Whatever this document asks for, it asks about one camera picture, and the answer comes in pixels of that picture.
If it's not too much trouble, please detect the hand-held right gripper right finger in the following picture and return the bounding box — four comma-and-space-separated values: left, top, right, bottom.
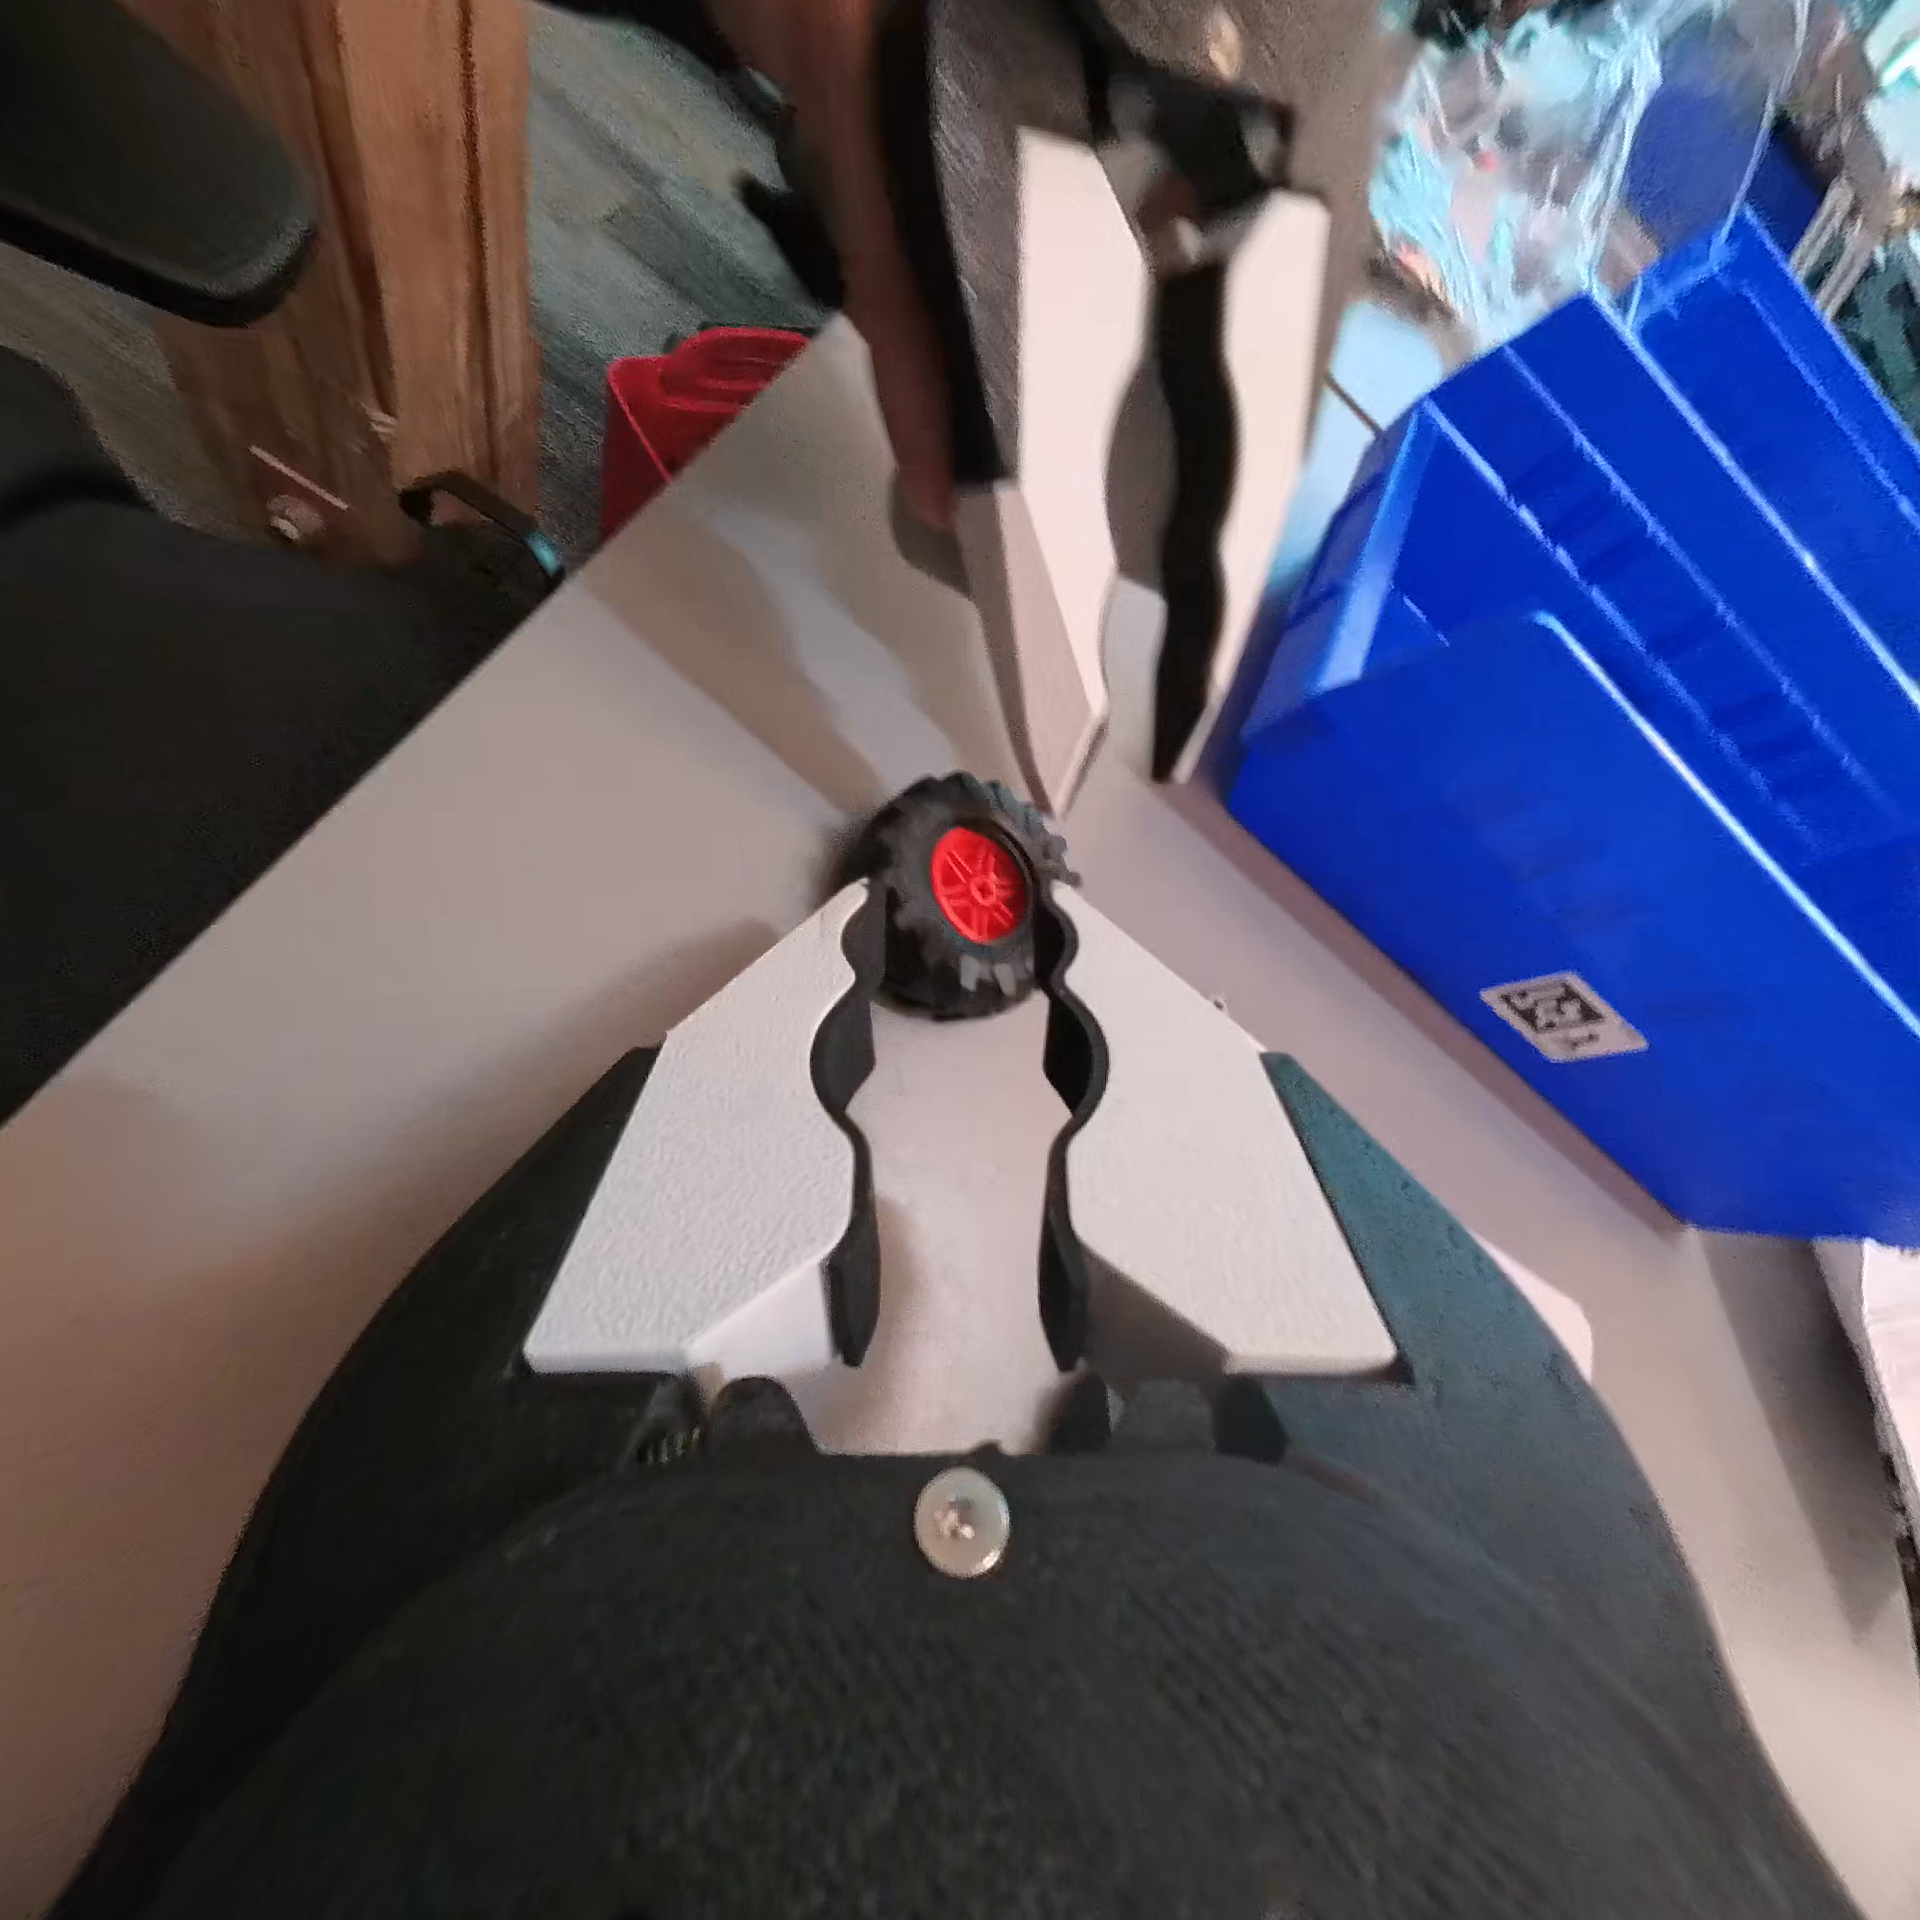
1035, 900, 1401, 1378

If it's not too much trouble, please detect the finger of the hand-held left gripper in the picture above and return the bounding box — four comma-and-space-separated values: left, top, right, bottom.
1149, 195, 1338, 785
957, 124, 1162, 821

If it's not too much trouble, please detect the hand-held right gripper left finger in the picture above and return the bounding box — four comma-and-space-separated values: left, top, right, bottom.
522, 883, 886, 1378

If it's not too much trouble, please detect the black toy wheel red hub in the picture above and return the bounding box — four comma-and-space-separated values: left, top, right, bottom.
853, 770, 1085, 1025

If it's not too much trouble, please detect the grey desk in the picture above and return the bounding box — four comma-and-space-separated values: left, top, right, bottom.
0, 323, 1920, 1920

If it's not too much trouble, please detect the person's left hand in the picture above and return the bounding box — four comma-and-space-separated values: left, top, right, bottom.
836, 0, 964, 554

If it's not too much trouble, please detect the clear plastic packaging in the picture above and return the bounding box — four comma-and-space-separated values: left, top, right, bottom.
1334, 0, 1920, 408

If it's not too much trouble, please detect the red plastic box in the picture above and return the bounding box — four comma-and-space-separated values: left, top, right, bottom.
599, 328, 815, 540

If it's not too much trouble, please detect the blue plastic bin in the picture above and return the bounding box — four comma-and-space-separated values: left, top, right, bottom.
1305, 293, 1920, 904
1218, 613, 1920, 1250
1628, 112, 1920, 496

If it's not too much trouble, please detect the white instruction booklet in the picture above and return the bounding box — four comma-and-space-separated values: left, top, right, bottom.
1813, 1236, 1920, 1532

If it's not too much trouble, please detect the black office chair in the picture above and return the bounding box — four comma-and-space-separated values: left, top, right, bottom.
0, 0, 324, 330
0, 345, 564, 1120

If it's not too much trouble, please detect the wooden post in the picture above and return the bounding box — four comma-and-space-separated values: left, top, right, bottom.
157, 0, 545, 565

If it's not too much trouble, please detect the black handle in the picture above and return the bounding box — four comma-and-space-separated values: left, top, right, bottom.
397, 469, 569, 585

